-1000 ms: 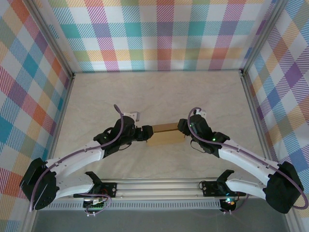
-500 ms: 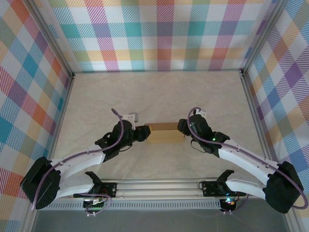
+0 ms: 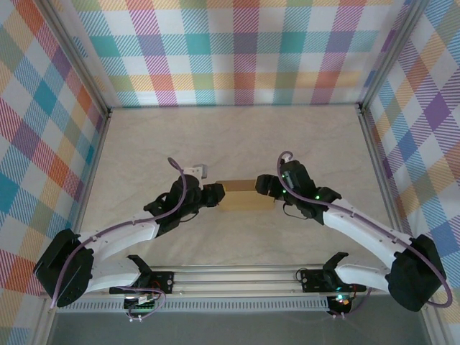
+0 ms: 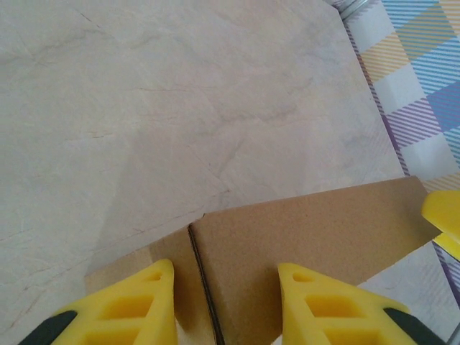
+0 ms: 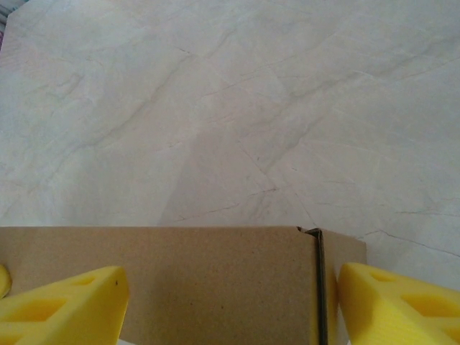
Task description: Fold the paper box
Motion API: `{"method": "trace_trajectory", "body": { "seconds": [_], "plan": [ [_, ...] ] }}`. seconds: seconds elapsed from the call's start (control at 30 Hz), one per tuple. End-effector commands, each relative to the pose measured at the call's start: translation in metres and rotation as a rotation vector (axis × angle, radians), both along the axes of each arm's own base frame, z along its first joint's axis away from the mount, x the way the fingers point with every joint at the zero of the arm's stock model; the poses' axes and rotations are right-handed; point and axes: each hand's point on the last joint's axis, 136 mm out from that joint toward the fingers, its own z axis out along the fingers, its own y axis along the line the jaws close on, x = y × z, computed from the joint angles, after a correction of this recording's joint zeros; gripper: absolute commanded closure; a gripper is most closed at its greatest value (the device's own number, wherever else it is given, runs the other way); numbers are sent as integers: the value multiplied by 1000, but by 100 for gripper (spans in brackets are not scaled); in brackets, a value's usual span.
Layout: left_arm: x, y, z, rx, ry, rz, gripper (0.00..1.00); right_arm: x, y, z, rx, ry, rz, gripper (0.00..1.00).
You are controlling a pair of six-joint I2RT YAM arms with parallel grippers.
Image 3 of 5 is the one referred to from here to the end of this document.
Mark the brown cardboard box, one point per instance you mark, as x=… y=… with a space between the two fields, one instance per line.
x=244 y=201

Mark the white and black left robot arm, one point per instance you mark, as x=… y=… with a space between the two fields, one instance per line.
x=115 y=233

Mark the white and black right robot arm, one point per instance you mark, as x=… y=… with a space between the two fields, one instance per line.
x=366 y=230

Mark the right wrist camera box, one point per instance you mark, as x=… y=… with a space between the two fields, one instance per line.
x=288 y=158

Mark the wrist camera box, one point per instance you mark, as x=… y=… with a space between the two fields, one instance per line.
x=288 y=158
x=197 y=170

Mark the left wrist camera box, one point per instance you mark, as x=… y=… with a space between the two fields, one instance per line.
x=197 y=170

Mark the long aluminium mounting rail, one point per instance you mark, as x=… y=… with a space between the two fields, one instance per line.
x=233 y=280

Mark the aluminium side rail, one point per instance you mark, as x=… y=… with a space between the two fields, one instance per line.
x=90 y=183
x=381 y=172

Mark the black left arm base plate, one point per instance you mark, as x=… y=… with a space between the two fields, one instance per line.
x=163 y=282

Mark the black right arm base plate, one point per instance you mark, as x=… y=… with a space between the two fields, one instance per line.
x=312 y=280

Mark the aluminium corner post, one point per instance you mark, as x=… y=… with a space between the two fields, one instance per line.
x=75 y=57
x=391 y=57

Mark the aluminium frame leg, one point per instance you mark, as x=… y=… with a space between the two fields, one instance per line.
x=431 y=323
x=45 y=323

